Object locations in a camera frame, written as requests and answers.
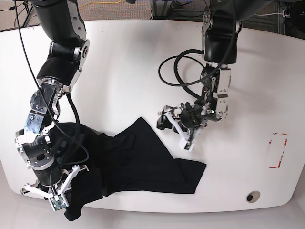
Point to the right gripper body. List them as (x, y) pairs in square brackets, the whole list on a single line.
[(53, 180)]

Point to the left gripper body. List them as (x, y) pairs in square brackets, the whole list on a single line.
[(187, 120)]

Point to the black t-shirt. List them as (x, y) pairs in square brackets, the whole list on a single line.
[(133, 160)]

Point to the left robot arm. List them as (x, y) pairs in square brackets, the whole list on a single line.
[(222, 22)]

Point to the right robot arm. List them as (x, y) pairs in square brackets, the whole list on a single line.
[(62, 23)]

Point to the red tape rectangle marking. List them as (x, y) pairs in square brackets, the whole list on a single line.
[(276, 149)]

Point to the black tripod stand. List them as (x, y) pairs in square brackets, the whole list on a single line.
[(24, 15)]

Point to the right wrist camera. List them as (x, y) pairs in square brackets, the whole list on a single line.
[(58, 202)]

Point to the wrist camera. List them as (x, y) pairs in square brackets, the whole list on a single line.
[(185, 145), (58, 202)]

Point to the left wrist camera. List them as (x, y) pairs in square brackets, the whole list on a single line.
[(185, 145)]

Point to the right table cable grommet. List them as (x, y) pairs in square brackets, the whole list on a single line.
[(253, 196)]

